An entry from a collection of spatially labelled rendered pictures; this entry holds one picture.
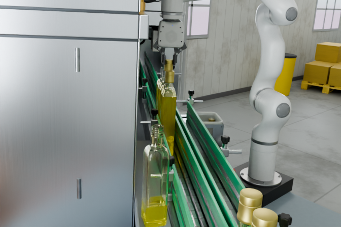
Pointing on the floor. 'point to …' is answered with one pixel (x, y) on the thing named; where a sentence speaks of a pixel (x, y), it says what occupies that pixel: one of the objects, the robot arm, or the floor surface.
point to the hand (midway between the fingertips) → (169, 59)
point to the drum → (286, 75)
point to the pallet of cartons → (324, 68)
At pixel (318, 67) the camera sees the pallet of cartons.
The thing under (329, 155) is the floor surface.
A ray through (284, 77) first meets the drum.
